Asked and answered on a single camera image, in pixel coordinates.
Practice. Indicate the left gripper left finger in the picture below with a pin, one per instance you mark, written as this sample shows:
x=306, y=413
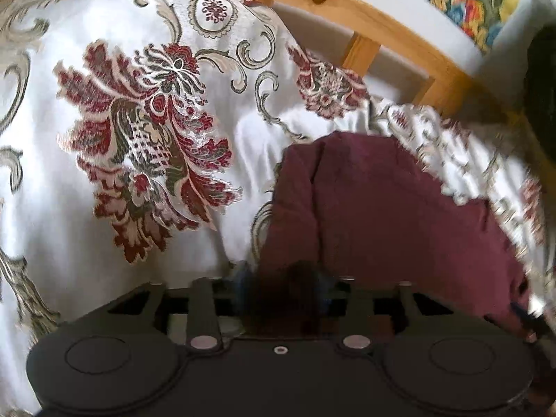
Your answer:
x=213, y=318

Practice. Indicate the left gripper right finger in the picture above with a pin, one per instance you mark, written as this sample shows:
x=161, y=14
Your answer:
x=345, y=318

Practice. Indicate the maroon small garment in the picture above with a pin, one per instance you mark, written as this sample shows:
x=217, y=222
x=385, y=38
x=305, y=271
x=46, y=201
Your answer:
x=349, y=205

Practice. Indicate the white floral bedspread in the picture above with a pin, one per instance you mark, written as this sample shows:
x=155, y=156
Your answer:
x=141, y=142

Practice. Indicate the black jacket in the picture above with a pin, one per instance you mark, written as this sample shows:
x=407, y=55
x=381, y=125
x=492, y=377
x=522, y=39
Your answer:
x=539, y=88

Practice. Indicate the wooden bed frame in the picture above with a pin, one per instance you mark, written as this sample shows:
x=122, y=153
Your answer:
x=447, y=85

